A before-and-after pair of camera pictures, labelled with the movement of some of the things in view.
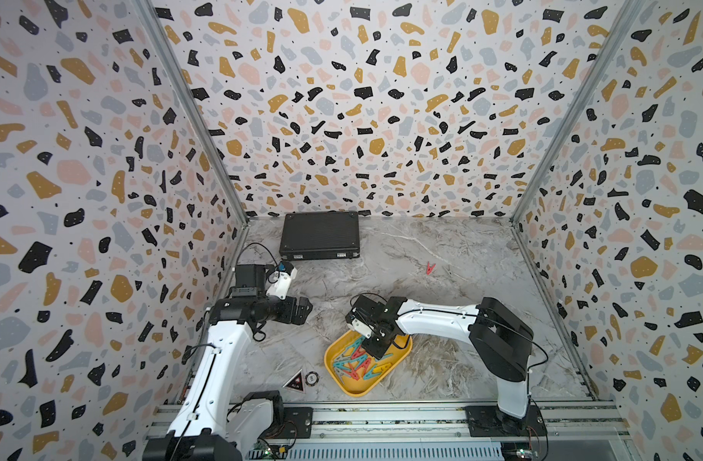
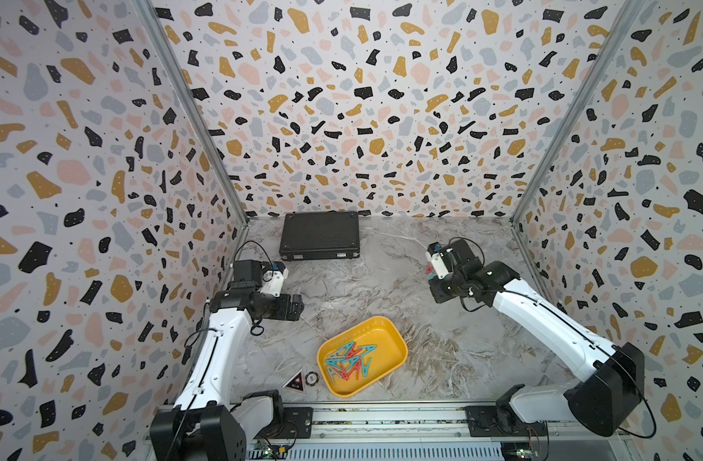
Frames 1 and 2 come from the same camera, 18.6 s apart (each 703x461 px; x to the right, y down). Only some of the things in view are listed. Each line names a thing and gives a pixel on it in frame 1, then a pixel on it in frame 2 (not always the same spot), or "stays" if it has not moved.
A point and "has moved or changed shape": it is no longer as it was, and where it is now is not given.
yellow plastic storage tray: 354,369 has moved or changed shape
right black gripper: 373,352 -> 433,283
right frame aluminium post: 627,17 stays
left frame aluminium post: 192,103 stays
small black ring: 311,378 stays
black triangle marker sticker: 296,382 stays
